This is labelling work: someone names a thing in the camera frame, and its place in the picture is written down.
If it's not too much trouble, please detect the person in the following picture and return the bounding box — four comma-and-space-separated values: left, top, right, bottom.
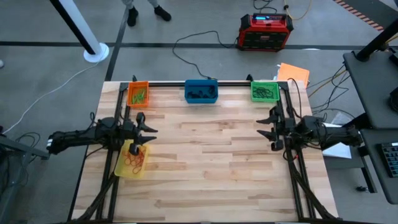
121, 0, 173, 27

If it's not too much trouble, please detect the orange plastic basket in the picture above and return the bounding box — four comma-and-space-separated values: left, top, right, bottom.
126, 80, 150, 109

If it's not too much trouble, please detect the white floor cable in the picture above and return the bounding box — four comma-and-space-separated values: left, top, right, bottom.
1, 60, 105, 135

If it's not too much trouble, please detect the thin black rubber band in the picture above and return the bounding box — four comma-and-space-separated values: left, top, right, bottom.
252, 86, 265, 100
261, 86, 276, 100

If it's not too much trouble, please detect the backlit keyboard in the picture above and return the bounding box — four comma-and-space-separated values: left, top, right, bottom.
379, 142, 398, 179

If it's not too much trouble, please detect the green plastic basket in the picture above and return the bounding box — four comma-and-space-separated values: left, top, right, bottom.
250, 81, 280, 103

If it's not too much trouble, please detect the orange paper sheet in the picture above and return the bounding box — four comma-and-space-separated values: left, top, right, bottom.
276, 62, 311, 90

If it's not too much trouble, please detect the grey metal stand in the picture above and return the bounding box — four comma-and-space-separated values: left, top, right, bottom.
0, 126, 51, 224

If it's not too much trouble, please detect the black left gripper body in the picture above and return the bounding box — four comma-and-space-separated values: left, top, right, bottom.
121, 119, 140, 147

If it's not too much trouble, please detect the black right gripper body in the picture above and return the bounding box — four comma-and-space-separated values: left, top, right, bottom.
275, 116, 297, 143

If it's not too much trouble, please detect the red black power station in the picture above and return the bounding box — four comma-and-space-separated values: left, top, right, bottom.
237, 12, 295, 52

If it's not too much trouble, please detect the black metal beam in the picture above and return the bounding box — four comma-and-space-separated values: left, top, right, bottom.
355, 18, 398, 62

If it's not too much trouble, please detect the thin red rubber band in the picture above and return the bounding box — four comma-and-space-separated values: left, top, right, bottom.
121, 148, 135, 166
135, 146, 147, 165
129, 161, 144, 175

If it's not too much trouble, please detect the blue plastic bin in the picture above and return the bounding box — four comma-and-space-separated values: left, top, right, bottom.
184, 79, 219, 105

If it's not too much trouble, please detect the white pole with round base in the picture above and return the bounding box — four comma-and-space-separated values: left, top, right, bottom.
49, 0, 111, 64

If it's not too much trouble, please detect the black floor cable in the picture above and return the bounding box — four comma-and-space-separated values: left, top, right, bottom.
252, 0, 278, 14

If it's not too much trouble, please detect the white paper sheet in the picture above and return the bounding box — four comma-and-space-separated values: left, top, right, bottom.
321, 123, 353, 160

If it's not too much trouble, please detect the black power cable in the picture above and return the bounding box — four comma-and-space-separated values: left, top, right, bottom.
172, 30, 241, 80

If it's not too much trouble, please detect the yellow plastic basket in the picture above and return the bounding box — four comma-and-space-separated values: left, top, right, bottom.
113, 139, 150, 180

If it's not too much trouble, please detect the yellow floor cable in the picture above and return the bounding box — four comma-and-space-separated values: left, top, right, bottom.
283, 0, 312, 21

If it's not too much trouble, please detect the black desk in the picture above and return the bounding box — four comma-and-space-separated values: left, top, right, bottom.
342, 49, 398, 205

